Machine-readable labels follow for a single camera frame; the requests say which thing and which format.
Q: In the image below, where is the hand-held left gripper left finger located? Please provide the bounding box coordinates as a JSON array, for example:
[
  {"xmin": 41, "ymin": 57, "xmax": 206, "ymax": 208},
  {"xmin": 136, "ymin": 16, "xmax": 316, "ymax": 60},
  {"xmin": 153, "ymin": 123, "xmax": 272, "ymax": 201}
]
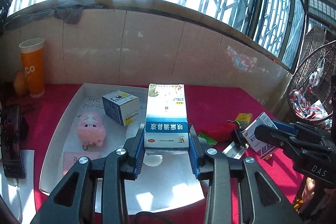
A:
[{"xmin": 30, "ymin": 123, "xmax": 146, "ymax": 224}]

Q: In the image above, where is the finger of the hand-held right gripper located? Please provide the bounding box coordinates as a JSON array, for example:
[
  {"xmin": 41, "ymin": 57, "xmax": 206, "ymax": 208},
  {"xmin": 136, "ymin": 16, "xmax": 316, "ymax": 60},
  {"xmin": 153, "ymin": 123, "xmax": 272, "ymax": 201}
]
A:
[
  {"xmin": 271, "ymin": 121, "xmax": 327, "ymax": 141},
  {"xmin": 254, "ymin": 124, "xmax": 332, "ymax": 155}
]

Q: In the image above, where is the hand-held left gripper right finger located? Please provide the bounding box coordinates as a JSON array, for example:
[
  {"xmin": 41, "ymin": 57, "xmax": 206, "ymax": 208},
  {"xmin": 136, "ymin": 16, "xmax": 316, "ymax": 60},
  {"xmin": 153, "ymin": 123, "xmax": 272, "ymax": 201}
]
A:
[{"xmin": 188, "ymin": 124, "xmax": 294, "ymax": 224}]

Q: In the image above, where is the white red blue box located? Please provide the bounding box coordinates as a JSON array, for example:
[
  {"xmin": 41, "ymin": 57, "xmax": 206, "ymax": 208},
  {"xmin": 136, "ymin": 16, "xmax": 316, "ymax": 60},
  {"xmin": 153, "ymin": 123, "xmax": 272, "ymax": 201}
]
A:
[{"xmin": 241, "ymin": 112, "xmax": 285, "ymax": 161}]

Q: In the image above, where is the white tray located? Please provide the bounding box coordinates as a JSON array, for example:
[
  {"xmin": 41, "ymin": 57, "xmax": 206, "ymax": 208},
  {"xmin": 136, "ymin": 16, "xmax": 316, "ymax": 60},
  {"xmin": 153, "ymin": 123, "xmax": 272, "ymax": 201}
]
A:
[{"xmin": 39, "ymin": 82, "xmax": 208, "ymax": 215}]

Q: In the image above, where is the tall blue white medicine box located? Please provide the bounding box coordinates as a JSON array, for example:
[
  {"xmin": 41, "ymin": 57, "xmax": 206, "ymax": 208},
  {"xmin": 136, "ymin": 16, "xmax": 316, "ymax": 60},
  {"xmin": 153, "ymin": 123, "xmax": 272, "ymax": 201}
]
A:
[{"xmin": 144, "ymin": 84, "xmax": 189, "ymax": 156}]

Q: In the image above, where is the person's right hand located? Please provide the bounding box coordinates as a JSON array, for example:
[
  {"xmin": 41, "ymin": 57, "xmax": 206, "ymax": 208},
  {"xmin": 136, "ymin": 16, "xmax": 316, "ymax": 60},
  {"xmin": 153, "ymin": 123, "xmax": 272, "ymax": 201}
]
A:
[{"xmin": 304, "ymin": 178, "xmax": 315, "ymax": 202}]

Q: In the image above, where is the white round pad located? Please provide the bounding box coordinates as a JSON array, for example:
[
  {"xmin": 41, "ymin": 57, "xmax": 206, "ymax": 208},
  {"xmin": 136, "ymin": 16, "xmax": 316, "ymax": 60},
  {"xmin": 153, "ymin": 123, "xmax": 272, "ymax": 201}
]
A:
[{"xmin": 145, "ymin": 153, "xmax": 163, "ymax": 167}]

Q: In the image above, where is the red white patterned cushion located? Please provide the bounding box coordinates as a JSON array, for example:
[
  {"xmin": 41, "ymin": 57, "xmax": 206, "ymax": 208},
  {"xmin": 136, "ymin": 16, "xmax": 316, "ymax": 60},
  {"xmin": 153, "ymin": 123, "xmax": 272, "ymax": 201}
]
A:
[{"xmin": 289, "ymin": 90, "xmax": 330, "ymax": 121}]

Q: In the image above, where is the small yellow packet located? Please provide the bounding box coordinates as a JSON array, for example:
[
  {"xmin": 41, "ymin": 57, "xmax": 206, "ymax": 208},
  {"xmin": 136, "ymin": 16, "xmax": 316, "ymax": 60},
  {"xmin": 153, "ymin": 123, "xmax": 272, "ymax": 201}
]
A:
[{"xmin": 234, "ymin": 112, "xmax": 253, "ymax": 126}]

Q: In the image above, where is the red tablecloth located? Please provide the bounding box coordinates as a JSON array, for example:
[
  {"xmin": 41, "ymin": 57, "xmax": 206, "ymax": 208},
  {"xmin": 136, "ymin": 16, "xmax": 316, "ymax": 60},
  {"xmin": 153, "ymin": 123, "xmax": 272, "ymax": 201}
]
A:
[{"xmin": 0, "ymin": 82, "xmax": 313, "ymax": 224}]

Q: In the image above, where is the square blue white medicine box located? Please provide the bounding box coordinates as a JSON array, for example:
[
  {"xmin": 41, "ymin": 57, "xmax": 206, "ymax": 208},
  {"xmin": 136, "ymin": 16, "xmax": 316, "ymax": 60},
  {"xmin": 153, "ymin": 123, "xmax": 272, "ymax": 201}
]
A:
[{"xmin": 102, "ymin": 91, "xmax": 139, "ymax": 126}]

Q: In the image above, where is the hanging wicker chair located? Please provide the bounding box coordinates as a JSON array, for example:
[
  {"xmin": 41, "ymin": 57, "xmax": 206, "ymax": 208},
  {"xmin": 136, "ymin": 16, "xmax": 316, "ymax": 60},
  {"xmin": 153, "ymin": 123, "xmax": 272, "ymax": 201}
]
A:
[{"xmin": 287, "ymin": 40, "xmax": 336, "ymax": 130}]

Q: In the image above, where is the pink pig plush toy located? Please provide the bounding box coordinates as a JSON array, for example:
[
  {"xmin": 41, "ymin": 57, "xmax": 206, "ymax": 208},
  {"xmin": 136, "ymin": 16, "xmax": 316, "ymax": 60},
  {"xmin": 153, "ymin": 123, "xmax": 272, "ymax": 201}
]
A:
[{"xmin": 77, "ymin": 112, "xmax": 107, "ymax": 151}]

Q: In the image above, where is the white red hanging ornament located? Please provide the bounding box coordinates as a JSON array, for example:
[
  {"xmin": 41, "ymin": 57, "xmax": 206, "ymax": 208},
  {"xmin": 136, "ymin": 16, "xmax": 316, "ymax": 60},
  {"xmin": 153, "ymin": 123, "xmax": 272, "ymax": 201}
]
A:
[{"xmin": 308, "ymin": 65, "xmax": 324, "ymax": 93}]

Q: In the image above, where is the brown cardboard panel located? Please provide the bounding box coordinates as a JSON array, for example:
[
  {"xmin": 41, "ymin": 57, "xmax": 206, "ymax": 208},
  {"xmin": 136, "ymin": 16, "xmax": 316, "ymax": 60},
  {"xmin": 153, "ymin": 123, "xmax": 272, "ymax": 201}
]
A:
[{"xmin": 299, "ymin": 25, "xmax": 336, "ymax": 62}]

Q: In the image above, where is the black phone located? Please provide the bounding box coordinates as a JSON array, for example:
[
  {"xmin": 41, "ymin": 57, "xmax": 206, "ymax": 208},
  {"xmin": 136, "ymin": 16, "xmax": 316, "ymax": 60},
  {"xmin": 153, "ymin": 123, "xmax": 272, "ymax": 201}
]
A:
[{"xmin": 0, "ymin": 104, "xmax": 27, "ymax": 179}]

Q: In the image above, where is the orange paper cup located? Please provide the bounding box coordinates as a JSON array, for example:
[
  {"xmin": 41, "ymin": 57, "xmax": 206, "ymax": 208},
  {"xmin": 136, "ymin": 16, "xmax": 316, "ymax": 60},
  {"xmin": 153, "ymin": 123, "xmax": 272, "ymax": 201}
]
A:
[{"xmin": 19, "ymin": 38, "xmax": 46, "ymax": 98}]

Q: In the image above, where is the yellow-brown bun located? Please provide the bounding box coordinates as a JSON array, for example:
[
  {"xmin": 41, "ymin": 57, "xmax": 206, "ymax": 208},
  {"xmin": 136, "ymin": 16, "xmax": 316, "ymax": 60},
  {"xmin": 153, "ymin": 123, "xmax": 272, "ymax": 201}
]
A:
[{"xmin": 14, "ymin": 70, "xmax": 28, "ymax": 96}]

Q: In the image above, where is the grey cloth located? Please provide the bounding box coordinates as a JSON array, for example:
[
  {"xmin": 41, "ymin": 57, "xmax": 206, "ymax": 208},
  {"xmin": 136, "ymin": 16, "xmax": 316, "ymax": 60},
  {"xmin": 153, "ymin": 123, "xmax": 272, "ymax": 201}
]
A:
[{"xmin": 54, "ymin": 2, "xmax": 103, "ymax": 25}]

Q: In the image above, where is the black plastic bag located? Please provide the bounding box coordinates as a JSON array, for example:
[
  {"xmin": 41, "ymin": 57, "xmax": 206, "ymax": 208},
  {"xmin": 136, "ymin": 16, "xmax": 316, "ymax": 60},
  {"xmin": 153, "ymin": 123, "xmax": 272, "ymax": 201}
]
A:
[{"xmin": 0, "ymin": 0, "xmax": 13, "ymax": 28}]

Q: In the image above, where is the black cable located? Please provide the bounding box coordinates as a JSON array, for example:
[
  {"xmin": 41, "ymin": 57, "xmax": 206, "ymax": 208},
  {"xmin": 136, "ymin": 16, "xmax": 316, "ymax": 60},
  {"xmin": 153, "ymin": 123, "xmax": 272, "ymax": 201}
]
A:
[{"xmin": 134, "ymin": 211, "xmax": 181, "ymax": 224}]

